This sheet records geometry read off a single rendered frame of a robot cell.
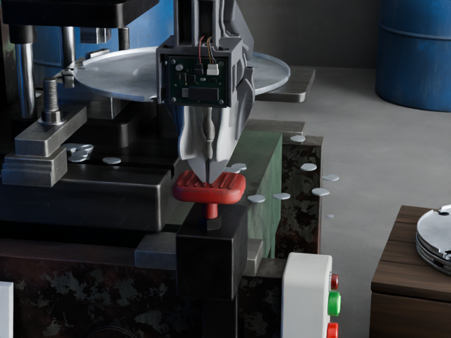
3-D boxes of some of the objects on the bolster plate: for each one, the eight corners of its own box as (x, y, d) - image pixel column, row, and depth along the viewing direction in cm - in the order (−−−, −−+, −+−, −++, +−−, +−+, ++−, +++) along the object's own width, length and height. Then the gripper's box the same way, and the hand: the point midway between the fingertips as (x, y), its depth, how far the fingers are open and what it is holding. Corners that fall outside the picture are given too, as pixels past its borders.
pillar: (79, 83, 144) (74, -12, 140) (74, 87, 142) (69, -10, 138) (65, 82, 145) (59, -12, 140) (60, 86, 143) (54, -10, 138)
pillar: (39, 114, 129) (32, 9, 125) (33, 119, 127) (26, 12, 122) (23, 113, 130) (16, 8, 125) (17, 118, 128) (9, 11, 123)
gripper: (143, -20, 87) (148, 202, 94) (243, -18, 85) (241, 208, 92) (166, -34, 95) (169, 172, 102) (258, -31, 93) (255, 178, 100)
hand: (209, 168), depth 99 cm, fingers closed, pressing on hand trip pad
